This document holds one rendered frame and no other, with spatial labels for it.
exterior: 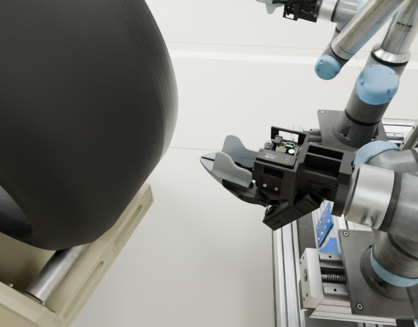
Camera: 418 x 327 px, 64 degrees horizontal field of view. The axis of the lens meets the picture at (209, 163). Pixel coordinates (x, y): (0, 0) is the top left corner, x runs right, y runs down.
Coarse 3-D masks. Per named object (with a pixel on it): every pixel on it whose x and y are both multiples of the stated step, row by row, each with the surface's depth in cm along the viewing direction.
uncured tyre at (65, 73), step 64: (0, 0) 31; (64, 0) 36; (128, 0) 42; (0, 64) 31; (64, 64) 35; (128, 64) 42; (0, 128) 33; (64, 128) 35; (128, 128) 44; (0, 192) 75; (64, 192) 40; (128, 192) 50
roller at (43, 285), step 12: (60, 252) 66; (72, 252) 67; (48, 264) 65; (60, 264) 65; (72, 264) 67; (36, 276) 63; (48, 276) 63; (60, 276) 65; (36, 288) 62; (48, 288) 63
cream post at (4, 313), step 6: (0, 306) 63; (0, 312) 64; (6, 312) 65; (12, 312) 67; (0, 318) 64; (6, 318) 66; (12, 318) 67; (18, 318) 69; (0, 324) 65; (6, 324) 66; (12, 324) 68; (18, 324) 70; (24, 324) 72; (30, 324) 74
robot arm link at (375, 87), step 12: (372, 72) 100; (384, 72) 99; (360, 84) 99; (372, 84) 97; (384, 84) 96; (396, 84) 96; (360, 96) 100; (372, 96) 97; (384, 96) 96; (348, 108) 107; (360, 108) 102; (372, 108) 100; (384, 108) 101; (360, 120) 105; (372, 120) 104
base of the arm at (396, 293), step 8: (368, 248) 86; (368, 256) 83; (360, 264) 85; (368, 264) 82; (368, 272) 81; (368, 280) 82; (376, 280) 80; (384, 280) 79; (376, 288) 80; (384, 288) 79; (392, 288) 77; (400, 288) 76; (384, 296) 80; (392, 296) 78; (400, 296) 78
